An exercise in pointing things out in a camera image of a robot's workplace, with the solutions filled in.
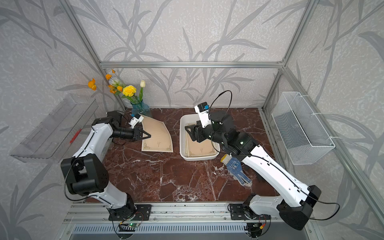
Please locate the beige stationery paper stack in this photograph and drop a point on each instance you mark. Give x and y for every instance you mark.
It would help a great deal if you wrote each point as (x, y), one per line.
(195, 149)

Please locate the blue glass vase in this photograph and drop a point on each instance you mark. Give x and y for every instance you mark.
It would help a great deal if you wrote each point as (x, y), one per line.
(142, 109)

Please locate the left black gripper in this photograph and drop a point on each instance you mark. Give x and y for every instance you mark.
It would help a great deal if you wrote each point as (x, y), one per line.
(136, 133)

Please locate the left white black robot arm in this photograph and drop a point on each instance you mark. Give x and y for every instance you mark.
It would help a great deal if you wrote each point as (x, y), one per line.
(84, 173)

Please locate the beige stationery paper sheet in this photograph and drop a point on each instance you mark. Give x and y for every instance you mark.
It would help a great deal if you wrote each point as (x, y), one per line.
(160, 140)

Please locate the circuit board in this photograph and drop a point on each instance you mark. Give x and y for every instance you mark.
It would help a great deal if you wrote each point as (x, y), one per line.
(256, 228)
(128, 227)

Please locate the right circuit board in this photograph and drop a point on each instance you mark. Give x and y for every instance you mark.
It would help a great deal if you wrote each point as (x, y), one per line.
(256, 228)

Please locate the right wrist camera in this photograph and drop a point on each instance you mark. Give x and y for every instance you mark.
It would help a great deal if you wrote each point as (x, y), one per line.
(203, 111)

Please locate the white plastic storage box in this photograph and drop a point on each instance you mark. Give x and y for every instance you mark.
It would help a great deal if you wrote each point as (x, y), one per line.
(187, 120)

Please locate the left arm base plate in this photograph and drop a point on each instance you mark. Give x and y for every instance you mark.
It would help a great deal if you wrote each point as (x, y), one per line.
(140, 212)

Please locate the blue dotted work glove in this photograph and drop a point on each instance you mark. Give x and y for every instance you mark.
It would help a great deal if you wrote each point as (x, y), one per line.
(235, 169)

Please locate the white wire mesh basket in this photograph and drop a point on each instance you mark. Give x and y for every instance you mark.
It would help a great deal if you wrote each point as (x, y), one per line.
(301, 131)

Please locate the yellow orange flower bouquet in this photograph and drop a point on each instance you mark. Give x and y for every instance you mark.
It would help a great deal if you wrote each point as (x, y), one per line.
(118, 88)

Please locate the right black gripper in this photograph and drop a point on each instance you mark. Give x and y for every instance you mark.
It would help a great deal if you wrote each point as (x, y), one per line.
(198, 131)

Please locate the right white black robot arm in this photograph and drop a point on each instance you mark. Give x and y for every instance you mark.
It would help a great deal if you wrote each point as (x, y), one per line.
(295, 202)

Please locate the left circuit board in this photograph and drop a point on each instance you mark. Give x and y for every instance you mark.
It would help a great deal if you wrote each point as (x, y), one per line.
(128, 227)

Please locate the clear plastic wall shelf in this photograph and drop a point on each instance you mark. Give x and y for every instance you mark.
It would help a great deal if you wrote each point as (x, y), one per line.
(50, 140)

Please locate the red pen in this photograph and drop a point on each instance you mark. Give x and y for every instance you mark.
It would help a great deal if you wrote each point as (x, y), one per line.
(75, 136)

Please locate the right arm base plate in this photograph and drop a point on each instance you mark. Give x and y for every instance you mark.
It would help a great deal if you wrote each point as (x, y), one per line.
(237, 213)

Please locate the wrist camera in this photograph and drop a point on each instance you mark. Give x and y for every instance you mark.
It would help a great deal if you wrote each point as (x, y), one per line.
(137, 118)
(203, 111)

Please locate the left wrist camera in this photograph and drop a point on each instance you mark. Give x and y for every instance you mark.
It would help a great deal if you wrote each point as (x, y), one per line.
(137, 118)

